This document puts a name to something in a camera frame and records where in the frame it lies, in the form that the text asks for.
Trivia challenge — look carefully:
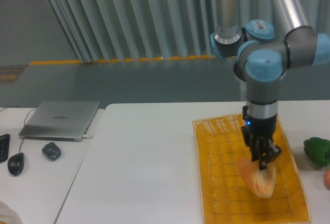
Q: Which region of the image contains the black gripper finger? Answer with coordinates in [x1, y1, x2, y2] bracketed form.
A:
[250, 141, 262, 162]
[259, 142, 282, 171]

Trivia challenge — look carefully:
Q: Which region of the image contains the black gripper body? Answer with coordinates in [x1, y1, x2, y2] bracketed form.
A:
[241, 105, 277, 149]

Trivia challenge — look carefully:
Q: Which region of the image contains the triangular bread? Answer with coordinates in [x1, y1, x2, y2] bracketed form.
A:
[236, 158, 276, 198]

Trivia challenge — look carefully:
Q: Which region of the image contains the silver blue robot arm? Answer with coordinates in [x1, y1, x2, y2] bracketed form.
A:
[211, 0, 329, 170]

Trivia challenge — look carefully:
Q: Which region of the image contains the yellow wicker basket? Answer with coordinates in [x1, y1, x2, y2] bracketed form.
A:
[193, 114, 311, 223]

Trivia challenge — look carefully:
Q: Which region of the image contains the green bell pepper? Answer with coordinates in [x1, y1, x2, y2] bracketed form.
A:
[303, 137, 329, 167]

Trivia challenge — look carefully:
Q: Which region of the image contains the orange round fruit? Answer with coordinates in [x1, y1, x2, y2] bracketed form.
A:
[323, 169, 330, 189]

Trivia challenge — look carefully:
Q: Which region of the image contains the silver closed laptop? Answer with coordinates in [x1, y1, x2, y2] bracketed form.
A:
[19, 101, 100, 141]

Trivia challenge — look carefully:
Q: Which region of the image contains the small black plastic holder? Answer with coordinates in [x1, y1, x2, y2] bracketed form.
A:
[42, 142, 61, 162]

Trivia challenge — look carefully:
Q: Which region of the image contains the black computer mouse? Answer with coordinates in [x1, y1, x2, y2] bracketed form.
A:
[7, 152, 25, 177]

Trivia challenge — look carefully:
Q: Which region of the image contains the white cloth bag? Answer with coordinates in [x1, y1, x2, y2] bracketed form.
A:
[0, 201, 23, 224]

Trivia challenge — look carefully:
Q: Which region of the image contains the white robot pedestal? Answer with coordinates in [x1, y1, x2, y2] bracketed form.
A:
[233, 62, 248, 102]

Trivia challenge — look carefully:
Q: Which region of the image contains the black mouse cable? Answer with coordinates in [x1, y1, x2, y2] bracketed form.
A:
[0, 106, 38, 155]

